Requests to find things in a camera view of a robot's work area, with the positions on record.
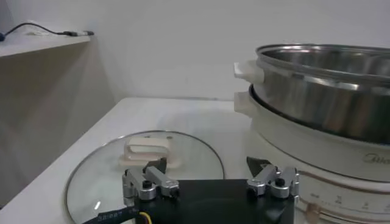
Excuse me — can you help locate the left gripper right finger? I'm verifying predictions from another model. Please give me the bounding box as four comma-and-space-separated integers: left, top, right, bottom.
246, 156, 300, 200

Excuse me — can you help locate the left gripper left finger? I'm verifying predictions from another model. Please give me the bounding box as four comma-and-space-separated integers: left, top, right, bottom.
121, 156, 180, 205

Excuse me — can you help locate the glass lid with cream handle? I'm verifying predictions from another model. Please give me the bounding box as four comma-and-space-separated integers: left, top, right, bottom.
63, 130, 225, 224

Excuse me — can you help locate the stainless steel steamer basket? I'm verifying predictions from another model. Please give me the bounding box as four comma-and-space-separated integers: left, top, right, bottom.
233, 43, 390, 146

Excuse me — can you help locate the white electric cooker base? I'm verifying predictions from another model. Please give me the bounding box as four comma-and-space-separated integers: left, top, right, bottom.
233, 85, 390, 224

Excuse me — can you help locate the white side desk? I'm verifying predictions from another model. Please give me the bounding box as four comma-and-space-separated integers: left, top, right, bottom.
0, 20, 92, 58

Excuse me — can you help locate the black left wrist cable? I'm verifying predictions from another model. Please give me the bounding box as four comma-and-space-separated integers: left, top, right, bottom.
81, 206, 153, 224

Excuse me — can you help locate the black cable with plug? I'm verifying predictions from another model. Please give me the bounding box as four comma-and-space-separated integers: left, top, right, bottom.
0, 23, 95, 43

